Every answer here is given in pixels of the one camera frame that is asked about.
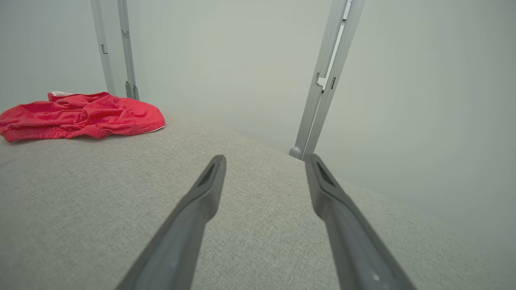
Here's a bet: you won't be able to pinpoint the red crumpled shorts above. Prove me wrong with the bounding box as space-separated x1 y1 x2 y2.
0 91 165 143

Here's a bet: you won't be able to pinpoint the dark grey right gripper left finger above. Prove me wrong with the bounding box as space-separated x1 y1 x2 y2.
116 155 227 290

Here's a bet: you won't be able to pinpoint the thin grey partition post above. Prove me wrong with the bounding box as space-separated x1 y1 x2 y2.
118 0 139 100
91 0 116 95

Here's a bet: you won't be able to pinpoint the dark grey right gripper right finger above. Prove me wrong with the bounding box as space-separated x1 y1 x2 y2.
305 153 416 290

